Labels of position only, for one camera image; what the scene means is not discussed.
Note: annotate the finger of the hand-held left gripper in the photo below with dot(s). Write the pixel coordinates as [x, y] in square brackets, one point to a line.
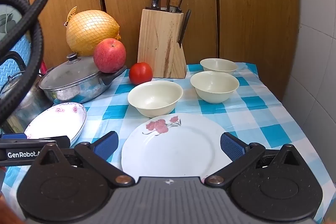
[13, 136]
[18, 151]

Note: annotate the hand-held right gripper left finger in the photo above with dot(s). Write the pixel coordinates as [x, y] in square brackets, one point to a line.
[107, 145]

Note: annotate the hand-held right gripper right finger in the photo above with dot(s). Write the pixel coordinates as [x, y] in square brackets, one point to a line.
[231, 145]

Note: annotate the small white floral plate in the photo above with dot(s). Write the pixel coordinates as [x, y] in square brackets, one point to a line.
[55, 121]

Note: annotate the large white floral plate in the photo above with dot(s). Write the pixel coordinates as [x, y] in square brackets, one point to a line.
[178, 146]

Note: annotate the cream bowl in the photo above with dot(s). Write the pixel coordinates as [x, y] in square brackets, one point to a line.
[214, 86]
[219, 65]
[155, 98]

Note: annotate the steel kettle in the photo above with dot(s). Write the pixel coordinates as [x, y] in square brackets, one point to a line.
[26, 106]

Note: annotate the blue checked tablecloth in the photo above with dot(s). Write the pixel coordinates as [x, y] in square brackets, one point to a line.
[262, 121]

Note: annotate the steel pot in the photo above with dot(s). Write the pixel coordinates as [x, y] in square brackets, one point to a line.
[81, 92]

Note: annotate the red tomato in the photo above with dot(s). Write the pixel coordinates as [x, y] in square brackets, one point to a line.
[140, 73]

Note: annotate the glass pot lid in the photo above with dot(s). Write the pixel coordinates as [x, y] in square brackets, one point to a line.
[69, 74]

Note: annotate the blue foam mat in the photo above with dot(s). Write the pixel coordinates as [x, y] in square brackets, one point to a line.
[23, 48]

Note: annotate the red apple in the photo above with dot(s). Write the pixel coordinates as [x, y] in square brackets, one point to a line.
[109, 56]

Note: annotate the wooden knife block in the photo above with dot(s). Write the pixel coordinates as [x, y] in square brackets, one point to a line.
[157, 43]

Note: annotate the pomelo in yellow net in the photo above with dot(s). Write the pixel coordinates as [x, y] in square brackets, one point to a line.
[89, 28]

